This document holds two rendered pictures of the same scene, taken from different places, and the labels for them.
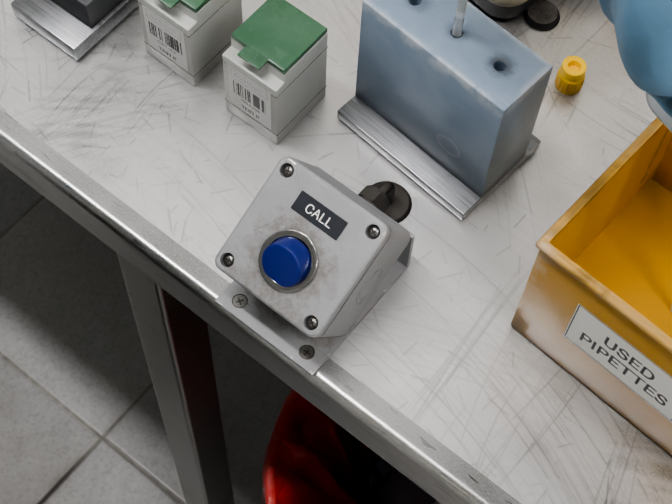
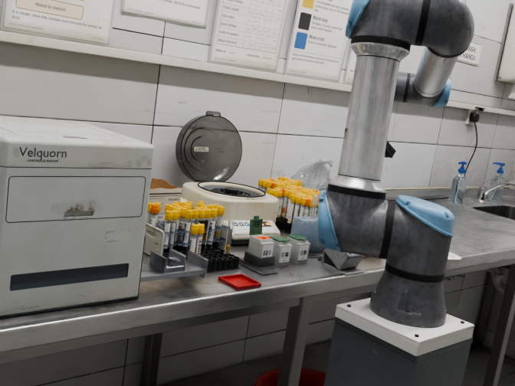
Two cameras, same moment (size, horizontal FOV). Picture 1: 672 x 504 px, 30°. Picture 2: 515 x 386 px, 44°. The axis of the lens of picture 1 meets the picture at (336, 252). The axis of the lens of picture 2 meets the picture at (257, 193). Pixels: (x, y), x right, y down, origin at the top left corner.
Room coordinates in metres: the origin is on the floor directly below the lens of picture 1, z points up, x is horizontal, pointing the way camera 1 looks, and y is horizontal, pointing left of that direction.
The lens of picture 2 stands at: (0.23, 1.61, 1.33)
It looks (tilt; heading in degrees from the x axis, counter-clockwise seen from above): 10 degrees down; 281
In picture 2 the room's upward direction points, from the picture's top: 9 degrees clockwise
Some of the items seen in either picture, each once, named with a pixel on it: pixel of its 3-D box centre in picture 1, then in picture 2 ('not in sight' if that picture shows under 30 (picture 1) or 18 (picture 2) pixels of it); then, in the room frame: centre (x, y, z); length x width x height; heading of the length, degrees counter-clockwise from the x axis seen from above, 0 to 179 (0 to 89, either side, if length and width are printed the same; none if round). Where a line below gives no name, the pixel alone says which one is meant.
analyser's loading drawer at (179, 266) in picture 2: not in sight; (158, 266); (0.65, 0.43, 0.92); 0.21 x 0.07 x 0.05; 55
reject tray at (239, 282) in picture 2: not in sight; (239, 281); (0.51, 0.30, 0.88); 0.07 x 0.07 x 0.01; 55
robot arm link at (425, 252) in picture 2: not in sight; (417, 233); (0.16, 0.33, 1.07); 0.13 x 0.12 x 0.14; 3
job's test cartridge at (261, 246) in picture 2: not in sight; (260, 250); (0.49, 0.16, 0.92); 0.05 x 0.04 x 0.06; 145
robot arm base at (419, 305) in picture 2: not in sight; (411, 289); (0.15, 0.34, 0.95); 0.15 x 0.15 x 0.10
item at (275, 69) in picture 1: (276, 69); (296, 249); (0.42, 0.04, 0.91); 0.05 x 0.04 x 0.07; 145
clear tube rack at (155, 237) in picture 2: not in sight; (185, 237); (0.69, 0.15, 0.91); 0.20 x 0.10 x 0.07; 55
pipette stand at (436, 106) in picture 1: (446, 86); (309, 236); (0.41, -0.06, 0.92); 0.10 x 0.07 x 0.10; 49
